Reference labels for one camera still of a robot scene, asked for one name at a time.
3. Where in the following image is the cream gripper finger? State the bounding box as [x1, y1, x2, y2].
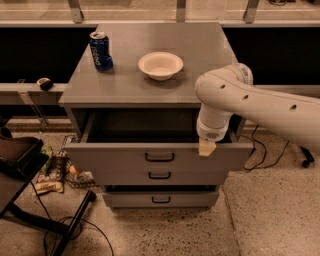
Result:
[198, 138, 216, 157]

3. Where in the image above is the grey top drawer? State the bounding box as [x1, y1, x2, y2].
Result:
[67, 109, 252, 172]

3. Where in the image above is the grey drawer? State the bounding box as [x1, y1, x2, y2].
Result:
[94, 170, 226, 185]
[103, 192, 219, 208]
[67, 109, 252, 172]

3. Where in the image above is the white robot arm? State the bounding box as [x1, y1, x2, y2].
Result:
[195, 63, 320, 154]

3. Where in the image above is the grey drawer cabinet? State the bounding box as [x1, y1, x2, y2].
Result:
[60, 23, 244, 196]

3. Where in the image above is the grey bottom drawer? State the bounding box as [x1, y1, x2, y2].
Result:
[103, 192, 219, 208]

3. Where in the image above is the grey middle drawer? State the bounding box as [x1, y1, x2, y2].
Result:
[94, 170, 226, 185]

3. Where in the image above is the white paper bowl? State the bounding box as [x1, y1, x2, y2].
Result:
[138, 52, 184, 81]

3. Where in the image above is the chair caster leg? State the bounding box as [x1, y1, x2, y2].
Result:
[301, 147, 314, 168]

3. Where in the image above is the orange fruit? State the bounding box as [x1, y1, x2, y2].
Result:
[69, 165, 78, 175]

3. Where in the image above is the blue soda can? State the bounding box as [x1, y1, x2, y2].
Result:
[89, 32, 113, 71]

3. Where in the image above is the snack bag pile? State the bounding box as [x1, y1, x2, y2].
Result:
[35, 135, 96, 195]

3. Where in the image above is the tape measure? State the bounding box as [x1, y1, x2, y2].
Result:
[37, 78, 53, 91]

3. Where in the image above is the black table stand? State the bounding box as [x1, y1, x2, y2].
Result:
[0, 127, 96, 256]

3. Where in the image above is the black power cable with adapter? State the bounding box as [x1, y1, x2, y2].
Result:
[238, 124, 290, 173]

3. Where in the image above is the black floor cable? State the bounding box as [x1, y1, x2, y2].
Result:
[29, 179, 115, 256]

